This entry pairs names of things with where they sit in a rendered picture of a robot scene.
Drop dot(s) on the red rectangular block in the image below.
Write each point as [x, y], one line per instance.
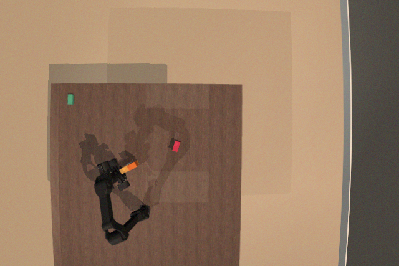
[176, 146]

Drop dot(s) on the small green block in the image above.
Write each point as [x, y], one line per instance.
[70, 99]

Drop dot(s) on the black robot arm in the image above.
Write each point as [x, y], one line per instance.
[103, 188]

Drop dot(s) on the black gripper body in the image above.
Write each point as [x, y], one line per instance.
[123, 184]

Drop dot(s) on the orange bar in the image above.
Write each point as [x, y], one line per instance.
[129, 167]

